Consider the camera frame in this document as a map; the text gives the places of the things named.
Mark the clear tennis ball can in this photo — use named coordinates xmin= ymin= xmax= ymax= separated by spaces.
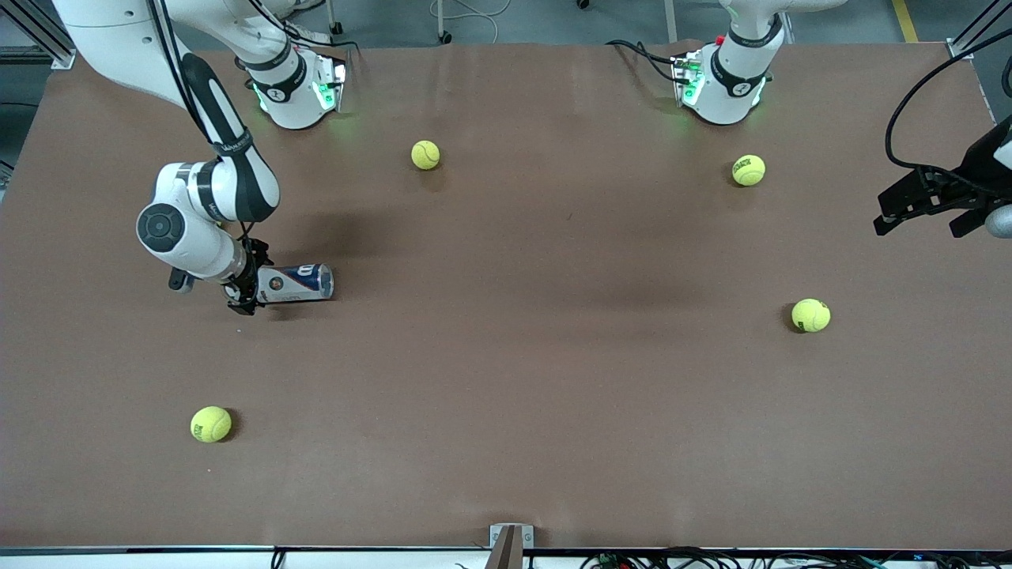
xmin=224 ymin=263 xmax=335 ymax=307

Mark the right arm base connector plate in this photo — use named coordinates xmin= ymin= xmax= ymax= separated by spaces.
xmin=312 ymin=54 xmax=350 ymax=113

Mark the left arm base connector plate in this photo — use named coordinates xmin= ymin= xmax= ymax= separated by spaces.
xmin=670 ymin=49 xmax=706 ymax=107

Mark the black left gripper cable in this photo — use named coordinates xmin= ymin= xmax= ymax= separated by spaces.
xmin=884 ymin=28 xmax=1012 ymax=198

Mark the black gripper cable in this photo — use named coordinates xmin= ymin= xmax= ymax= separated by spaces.
xmin=884 ymin=28 xmax=1012 ymax=198
xmin=146 ymin=0 xmax=274 ymax=246

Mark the aluminium frame post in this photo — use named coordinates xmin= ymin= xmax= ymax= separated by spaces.
xmin=947 ymin=0 xmax=1012 ymax=60
xmin=0 ymin=0 xmax=77 ymax=70

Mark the black right arm base cable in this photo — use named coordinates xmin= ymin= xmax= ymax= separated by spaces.
xmin=245 ymin=0 xmax=361 ymax=60

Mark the black arm base cable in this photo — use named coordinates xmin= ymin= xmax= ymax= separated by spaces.
xmin=605 ymin=40 xmax=689 ymax=84
xmin=245 ymin=0 xmax=361 ymax=60

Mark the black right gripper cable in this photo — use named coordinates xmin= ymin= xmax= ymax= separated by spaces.
xmin=146 ymin=0 xmax=274 ymax=246

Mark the black left arm base cable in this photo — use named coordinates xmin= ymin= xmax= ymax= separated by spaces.
xmin=605 ymin=40 xmax=689 ymax=84

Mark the white floor cable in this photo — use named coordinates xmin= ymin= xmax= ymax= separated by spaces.
xmin=431 ymin=0 xmax=500 ymax=44

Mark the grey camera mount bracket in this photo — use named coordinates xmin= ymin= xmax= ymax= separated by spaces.
xmin=489 ymin=523 xmax=535 ymax=569

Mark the black cable tangle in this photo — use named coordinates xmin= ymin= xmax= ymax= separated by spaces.
xmin=581 ymin=545 xmax=1012 ymax=569

